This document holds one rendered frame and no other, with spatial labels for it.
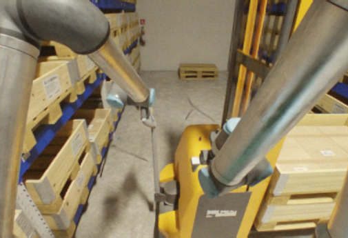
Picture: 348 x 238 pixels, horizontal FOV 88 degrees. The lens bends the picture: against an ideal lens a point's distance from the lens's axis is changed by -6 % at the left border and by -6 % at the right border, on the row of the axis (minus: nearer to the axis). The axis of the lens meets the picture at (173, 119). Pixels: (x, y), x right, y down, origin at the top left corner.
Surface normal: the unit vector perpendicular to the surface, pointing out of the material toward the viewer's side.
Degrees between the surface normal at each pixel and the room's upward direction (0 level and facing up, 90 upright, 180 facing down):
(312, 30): 88
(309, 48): 92
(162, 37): 90
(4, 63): 68
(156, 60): 90
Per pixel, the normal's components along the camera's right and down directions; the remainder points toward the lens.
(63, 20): 0.38, 0.48
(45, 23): 0.14, 0.70
